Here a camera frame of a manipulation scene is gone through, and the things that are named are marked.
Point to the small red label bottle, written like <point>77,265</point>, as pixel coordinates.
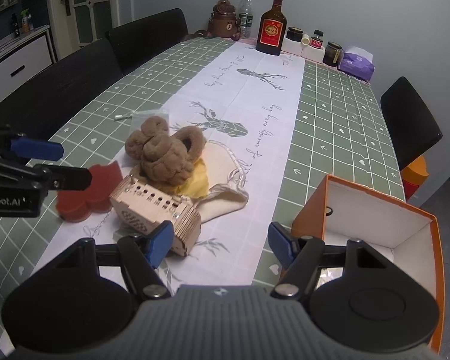
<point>316,40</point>

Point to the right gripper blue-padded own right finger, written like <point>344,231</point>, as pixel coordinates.
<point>300,258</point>

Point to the brown bear shaped container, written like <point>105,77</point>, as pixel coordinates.
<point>223,22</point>

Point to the purple tissue pack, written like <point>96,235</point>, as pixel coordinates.
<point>357,62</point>

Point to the small black jar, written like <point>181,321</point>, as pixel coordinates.
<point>294,34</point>

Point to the white box under bottles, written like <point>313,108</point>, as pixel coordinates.
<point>307,52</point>

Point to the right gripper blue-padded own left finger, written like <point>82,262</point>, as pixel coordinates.
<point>141,256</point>

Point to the brown liquor bottle red label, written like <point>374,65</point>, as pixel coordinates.
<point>271,30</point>

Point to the brown plush toy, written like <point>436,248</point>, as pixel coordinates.
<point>164,160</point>

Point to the small white bottle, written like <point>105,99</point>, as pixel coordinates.
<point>305,40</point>

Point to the white deer table runner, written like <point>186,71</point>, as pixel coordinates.
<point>240,98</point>

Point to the wooden laser-cut box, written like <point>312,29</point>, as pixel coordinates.
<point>143,207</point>

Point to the clear plastic water bottle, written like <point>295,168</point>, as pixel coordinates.
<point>246,18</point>

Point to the black chair near wall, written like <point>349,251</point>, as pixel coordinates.
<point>411,126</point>

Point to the dark glass jar gold label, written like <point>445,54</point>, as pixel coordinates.
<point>332,54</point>

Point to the black chair far right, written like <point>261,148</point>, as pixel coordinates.
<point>139,41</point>

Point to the cream cloth oven mitt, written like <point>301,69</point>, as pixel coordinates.
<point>227,178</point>

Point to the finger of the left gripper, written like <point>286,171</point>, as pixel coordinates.
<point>25,147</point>
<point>63,177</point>

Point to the orange red stool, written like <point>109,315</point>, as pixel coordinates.
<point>413,176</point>

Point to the red sponge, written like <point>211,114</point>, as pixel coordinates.
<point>76,206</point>

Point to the black chair far left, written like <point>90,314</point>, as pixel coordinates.
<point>48,100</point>

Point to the orange storage box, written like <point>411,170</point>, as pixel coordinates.
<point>406,235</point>

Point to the yellow cloth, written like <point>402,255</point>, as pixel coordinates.
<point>197,185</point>

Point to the white cabinet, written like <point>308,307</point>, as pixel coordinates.
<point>23,58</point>

